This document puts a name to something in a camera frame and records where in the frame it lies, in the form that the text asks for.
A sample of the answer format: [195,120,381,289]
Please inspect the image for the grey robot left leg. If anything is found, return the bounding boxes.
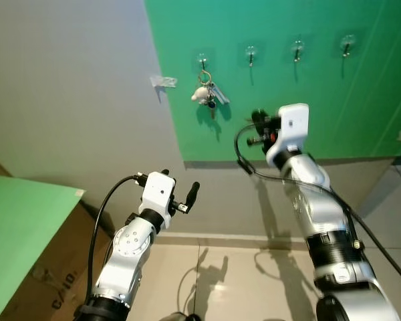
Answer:
[158,311,203,321]

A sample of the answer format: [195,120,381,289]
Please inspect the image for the brown cardboard box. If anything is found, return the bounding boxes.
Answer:
[0,196,118,321]

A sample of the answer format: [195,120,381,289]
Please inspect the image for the green table cover board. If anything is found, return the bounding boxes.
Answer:
[0,175,86,321]

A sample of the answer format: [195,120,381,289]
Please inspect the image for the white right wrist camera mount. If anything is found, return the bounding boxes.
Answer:
[266,103,311,169]

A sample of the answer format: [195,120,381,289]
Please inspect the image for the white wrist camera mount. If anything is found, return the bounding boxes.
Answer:
[266,103,311,169]
[139,171,176,218]

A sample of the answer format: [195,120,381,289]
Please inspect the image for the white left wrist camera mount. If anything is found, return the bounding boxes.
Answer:
[139,171,176,218]

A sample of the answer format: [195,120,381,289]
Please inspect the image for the white plush keychain with keys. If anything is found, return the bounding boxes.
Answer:
[190,67,231,122]

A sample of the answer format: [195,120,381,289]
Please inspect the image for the green wall board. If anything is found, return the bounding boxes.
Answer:
[144,0,401,163]

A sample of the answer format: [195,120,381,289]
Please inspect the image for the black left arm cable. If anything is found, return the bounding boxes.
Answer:
[85,174,148,305]

